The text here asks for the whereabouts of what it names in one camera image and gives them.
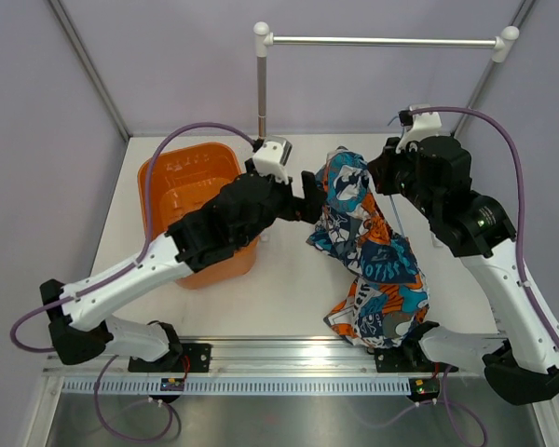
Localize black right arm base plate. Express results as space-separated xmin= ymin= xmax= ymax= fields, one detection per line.
xmin=373 ymin=346 xmax=436 ymax=373

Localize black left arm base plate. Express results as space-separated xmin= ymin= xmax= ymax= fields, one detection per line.
xmin=128 ymin=342 xmax=212 ymax=373

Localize white slotted cable duct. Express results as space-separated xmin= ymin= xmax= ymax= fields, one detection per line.
xmin=62 ymin=376 xmax=411 ymax=396

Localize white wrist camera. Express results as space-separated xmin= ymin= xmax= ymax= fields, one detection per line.
xmin=252 ymin=136 xmax=293 ymax=184
xmin=396 ymin=104 xmax=442 ymax=153

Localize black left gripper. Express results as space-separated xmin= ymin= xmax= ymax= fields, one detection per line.
xmin=237 ymin=159 xmax=325 ymax=249

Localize aluminium mounting rail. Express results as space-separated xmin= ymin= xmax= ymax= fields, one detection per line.
xmin=41 ymin=335 xmax=518 ymax=378

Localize light blue clothes hanger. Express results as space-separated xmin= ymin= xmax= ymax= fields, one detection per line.
xmin=388 ymin=115 xmax=407 ymax=238

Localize silver clothes rack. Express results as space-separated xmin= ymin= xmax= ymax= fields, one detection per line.
xmin=252 ymin=21 xmax=520 ymax=139

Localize colourful patterned shorts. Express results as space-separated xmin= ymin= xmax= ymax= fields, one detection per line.
xmin=307 ymin=146 xmax=429 ymax=349

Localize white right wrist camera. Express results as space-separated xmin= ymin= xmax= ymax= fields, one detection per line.
xmin=396 ymin=104 xmax=442 ymax=153

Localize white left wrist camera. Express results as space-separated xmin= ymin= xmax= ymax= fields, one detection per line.
xmin=252 ymin=136 xmax=293 ymax=184

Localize orange plastic basket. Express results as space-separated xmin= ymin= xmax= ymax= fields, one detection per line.
xmin=137 ymin=142 xmax=257 ymax=290

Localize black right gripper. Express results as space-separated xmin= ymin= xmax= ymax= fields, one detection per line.
xmin=368 ymin=136 xmax=442 ymax=221

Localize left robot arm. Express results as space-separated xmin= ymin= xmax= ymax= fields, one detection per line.
xmin=40 ymin=170 xmax=326 ymax=372

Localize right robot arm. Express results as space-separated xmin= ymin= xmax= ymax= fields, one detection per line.
xmin=368 ymin=136 xmax=559 ymax=405

